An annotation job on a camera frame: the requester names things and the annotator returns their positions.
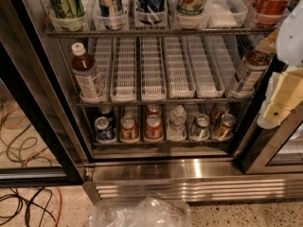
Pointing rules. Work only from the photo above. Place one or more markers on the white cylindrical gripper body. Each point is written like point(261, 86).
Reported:
point(291, 38)

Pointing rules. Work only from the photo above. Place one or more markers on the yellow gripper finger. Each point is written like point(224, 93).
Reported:
point(268, 45)
point(283, 94)

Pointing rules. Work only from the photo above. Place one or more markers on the orange soda can front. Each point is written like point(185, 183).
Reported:
point(224, 129)

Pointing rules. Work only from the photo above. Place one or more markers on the orange soda can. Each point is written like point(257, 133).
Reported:
point(224, 129)
point(218, 110)

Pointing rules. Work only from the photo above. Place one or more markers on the red coca-cola can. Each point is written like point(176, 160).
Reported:
point(268, 12)

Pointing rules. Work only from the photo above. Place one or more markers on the right fridge glass door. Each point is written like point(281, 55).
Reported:
point(259, 148)

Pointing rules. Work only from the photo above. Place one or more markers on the fridge glass door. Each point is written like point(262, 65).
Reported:
point(43, 147)
point(259, 148)

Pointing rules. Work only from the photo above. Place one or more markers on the orange soda can rear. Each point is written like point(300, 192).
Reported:
point(218, 110)

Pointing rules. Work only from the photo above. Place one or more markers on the white shelf tray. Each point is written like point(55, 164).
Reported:
point(153, 83)
point(123, 83)
point(205, 72)
point(179, 75)

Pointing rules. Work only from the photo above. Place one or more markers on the green silver can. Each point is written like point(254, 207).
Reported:
point(199, 129)

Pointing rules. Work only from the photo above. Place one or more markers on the red soda can rear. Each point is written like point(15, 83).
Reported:
point(153, 109)

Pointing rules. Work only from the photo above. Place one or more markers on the red soda can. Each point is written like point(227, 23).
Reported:
point(153, 109)
point(153, 127)

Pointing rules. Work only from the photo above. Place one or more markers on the red soda can front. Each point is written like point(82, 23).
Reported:
point(153, 127)

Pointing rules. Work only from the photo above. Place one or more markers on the brown soda can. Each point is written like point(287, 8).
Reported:
point(128, 130)

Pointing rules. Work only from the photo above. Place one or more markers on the blue soda can rear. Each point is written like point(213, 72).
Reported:
point(108, 112)

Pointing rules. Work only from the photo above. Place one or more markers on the blue soda can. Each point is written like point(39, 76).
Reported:
point(104, 129)
point(108, 112)

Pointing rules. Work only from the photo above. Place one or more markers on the blue soda can front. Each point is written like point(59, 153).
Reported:
point(104, 129)

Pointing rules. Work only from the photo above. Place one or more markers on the left fridge glass door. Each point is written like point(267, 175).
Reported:
point(43, 147)

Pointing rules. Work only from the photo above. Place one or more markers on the right brown tea bottle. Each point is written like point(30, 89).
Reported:
point(252, 66)

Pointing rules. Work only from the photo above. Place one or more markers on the brown tea bottle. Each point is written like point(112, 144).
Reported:
point(87, 74)
point(252, 66)

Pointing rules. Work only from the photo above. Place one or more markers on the clear plastic bin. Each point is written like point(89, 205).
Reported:
point(149, 212)

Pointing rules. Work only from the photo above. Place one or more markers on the left brown tea bottle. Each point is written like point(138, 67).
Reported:
point(87, 74)

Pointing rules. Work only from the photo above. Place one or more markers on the top wire shelf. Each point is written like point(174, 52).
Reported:
point(159, 32)

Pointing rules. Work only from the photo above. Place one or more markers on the wire shelf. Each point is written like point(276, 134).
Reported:
point(168, 101)
point(159, 32)

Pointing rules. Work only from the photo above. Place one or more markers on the middle wire shelf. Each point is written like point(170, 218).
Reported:
point(168, 101)

